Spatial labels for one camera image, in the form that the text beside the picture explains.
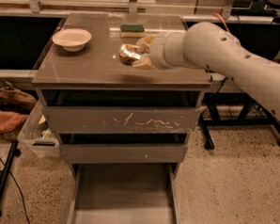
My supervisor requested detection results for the black table frame right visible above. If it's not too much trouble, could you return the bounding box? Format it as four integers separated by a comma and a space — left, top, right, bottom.
199, 23, 280, 150

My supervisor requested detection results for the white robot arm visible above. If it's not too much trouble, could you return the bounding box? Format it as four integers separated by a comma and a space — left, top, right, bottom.
134, 22, 280, 121

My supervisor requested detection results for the grey drawer cabinet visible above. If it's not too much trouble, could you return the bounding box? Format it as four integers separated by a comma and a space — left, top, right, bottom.
25, 8, 216, 184

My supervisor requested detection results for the grey open bottom drawer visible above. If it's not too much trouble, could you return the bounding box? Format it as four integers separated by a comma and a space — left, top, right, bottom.
67, 163, 180, 224

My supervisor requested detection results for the black floor cable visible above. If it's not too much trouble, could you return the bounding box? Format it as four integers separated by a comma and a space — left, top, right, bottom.
0, 137, 38, 224

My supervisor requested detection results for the white bowl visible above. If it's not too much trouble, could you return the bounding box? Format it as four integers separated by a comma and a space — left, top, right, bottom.
52, 28, 91, 52

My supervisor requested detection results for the grey middle drawer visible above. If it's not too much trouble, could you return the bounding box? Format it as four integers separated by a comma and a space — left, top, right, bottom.
59, 144, 187, 164

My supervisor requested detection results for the orange cloth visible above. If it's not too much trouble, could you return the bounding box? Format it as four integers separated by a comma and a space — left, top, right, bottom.
0, 110, 28, 134

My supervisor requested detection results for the grey top drawer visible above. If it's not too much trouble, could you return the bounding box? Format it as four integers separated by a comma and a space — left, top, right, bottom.
42, 106, 199, 134

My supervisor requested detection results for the brown bag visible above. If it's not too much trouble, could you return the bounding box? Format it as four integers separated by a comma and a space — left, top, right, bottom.
0, 80, 37, 115

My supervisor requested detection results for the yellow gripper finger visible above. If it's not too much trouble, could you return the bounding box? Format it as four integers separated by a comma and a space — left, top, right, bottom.
136, 34, 155, 50
132, 56, 156, 71

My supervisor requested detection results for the black stand leg left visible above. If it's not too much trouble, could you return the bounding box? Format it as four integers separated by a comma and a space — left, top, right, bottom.
0, 140, 21, 216

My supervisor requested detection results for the orange cable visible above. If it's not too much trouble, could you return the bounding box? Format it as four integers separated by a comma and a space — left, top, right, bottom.
212, 12, 232, 32

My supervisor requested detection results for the green yellow sponge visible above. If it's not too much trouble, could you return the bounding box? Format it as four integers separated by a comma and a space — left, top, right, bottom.
119, 24, 145, 38

